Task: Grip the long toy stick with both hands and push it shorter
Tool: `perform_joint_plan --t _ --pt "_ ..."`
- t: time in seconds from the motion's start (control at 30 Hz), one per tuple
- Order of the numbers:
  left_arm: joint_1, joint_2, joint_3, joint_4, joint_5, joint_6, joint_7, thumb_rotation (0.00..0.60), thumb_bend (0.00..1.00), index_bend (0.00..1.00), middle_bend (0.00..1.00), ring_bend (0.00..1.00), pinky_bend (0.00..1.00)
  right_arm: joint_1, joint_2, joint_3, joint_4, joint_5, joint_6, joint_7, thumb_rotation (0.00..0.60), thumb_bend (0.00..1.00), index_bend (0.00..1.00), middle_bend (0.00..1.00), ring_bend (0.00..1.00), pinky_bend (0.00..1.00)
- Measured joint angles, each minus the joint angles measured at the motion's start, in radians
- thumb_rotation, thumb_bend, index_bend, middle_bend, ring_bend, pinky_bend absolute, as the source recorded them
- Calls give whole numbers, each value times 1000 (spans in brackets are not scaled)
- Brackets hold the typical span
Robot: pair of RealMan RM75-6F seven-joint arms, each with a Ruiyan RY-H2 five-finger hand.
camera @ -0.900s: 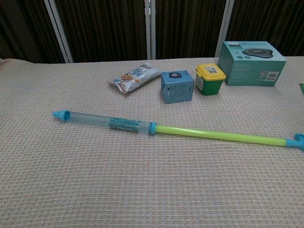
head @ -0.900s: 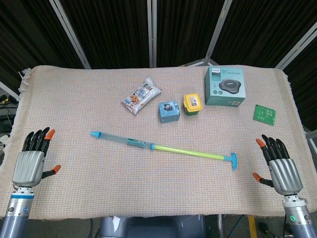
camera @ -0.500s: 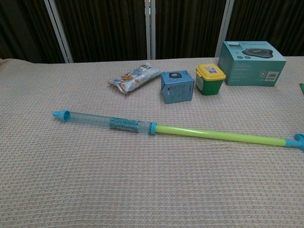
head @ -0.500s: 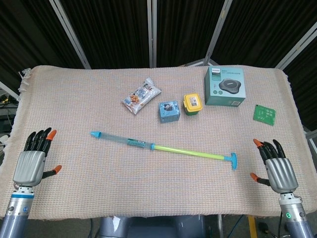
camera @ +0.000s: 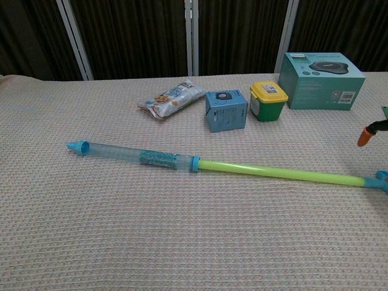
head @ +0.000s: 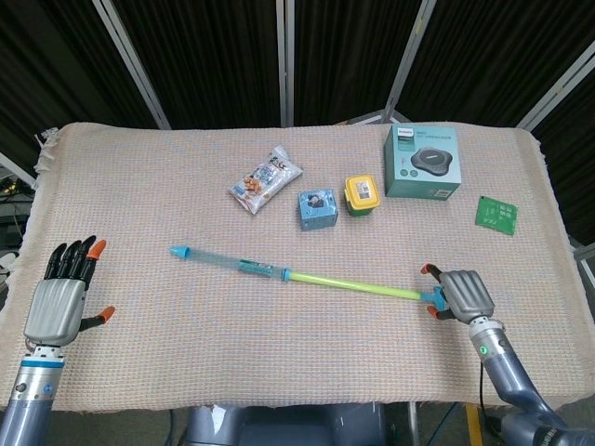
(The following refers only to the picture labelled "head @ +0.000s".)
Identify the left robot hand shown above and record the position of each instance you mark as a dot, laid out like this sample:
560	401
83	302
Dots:
53	304

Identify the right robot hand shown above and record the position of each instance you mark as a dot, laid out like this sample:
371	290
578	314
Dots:
465	292

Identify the blue green long tube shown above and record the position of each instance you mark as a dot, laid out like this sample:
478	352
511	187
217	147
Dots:
232	264

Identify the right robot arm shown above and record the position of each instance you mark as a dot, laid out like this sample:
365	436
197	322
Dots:
511	381

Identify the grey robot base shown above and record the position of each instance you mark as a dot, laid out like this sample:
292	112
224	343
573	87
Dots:
288	425

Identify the green packet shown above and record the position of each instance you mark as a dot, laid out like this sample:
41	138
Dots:
497	215

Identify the teal speaker product box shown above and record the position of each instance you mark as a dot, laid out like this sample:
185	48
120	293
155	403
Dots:
422	160

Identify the green container with yellow lid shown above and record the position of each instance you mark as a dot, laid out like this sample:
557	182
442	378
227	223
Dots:
361	195

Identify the small blue cube box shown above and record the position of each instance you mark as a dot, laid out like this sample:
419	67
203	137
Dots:
317	209

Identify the beige woven tablecloth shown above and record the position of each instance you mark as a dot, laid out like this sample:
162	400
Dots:
297	325

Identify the white snack bag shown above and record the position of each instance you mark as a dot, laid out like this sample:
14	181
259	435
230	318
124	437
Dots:
265	180

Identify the black folding screen with metal frame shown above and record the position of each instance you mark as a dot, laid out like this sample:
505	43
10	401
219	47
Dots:
297	56

